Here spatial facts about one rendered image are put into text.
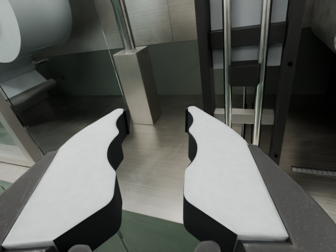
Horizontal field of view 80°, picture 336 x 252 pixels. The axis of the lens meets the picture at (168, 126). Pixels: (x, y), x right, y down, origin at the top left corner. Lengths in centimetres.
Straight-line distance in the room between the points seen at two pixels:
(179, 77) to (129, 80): 30
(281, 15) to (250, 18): 5
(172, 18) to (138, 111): 39
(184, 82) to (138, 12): 34
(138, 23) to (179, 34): 18
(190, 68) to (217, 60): 49
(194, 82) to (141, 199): 59
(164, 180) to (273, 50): 38
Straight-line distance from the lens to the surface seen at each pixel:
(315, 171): 59
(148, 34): 94
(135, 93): 74
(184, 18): 88
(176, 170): 56
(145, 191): 53
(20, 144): 75
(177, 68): 93
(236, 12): 42
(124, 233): 70
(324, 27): 64
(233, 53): 43
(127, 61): 70
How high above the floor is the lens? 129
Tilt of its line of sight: 32 degrees down
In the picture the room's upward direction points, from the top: 11 degrees counter-clockwise
